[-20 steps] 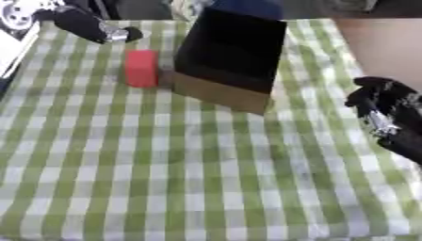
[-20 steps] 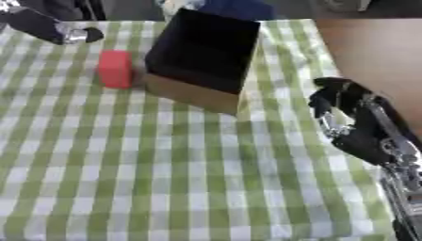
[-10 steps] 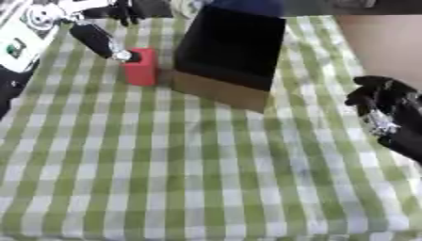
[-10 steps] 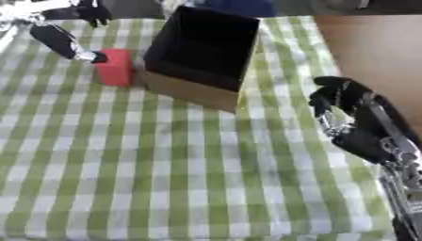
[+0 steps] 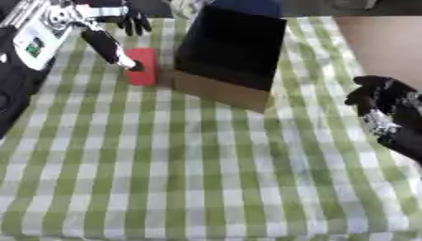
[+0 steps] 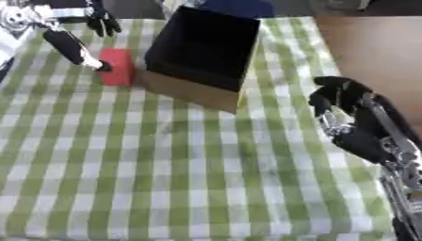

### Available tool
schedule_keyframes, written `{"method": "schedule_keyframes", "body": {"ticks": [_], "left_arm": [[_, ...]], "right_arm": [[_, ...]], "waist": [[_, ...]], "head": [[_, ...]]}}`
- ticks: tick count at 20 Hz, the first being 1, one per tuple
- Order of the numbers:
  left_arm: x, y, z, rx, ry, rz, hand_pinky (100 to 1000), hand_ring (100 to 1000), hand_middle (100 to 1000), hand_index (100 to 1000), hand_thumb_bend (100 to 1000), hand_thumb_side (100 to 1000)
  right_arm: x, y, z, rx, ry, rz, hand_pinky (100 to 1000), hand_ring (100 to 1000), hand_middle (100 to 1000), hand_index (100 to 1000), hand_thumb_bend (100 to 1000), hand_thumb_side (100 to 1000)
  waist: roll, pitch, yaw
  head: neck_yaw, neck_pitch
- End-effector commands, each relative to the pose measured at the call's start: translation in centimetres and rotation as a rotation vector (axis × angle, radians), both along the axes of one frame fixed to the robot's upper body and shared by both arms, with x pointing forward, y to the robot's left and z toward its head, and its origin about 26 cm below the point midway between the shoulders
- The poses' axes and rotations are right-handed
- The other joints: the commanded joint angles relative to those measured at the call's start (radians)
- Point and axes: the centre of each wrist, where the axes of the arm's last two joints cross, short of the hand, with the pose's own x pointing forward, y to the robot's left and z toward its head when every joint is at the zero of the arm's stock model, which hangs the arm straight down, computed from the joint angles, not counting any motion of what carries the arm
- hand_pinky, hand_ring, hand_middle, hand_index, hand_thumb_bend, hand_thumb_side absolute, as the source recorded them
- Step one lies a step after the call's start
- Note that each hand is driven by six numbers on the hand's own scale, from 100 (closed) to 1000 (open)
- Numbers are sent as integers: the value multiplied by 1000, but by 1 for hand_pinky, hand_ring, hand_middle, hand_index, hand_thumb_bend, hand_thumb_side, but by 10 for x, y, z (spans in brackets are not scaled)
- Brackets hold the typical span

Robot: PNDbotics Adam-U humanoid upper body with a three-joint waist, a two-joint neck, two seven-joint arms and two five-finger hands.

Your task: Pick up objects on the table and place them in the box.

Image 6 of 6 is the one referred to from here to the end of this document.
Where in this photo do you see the cardboard box with black inside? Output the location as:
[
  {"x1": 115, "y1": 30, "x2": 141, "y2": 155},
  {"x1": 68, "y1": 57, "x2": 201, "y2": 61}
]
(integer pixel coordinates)
[{"x1": 133, "y1": 5, "x2": 264, "y2": 114}]

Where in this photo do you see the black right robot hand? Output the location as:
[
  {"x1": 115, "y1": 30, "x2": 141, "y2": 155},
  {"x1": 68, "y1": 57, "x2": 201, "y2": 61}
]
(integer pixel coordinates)
[{"x1": 306, "y1": 75, "x2": 422, "y2": 165}]

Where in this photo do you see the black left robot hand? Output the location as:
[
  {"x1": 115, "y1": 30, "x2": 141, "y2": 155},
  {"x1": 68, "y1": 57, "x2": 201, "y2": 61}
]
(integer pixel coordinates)
[{"x1": 33, "y1": 0, "x2": 124, "y2": 72}]

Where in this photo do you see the red rectangular block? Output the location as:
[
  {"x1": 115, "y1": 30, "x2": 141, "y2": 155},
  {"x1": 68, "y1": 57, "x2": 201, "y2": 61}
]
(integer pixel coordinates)
[{"x1": 97, "y1": 48, "x2": 138, "y2": 88}]

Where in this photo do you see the dark blue object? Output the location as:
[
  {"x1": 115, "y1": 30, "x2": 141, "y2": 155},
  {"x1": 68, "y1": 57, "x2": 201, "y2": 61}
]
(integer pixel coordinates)
[{"x1": 196, "y1": 0, "x2": 277, "y2": 19}]

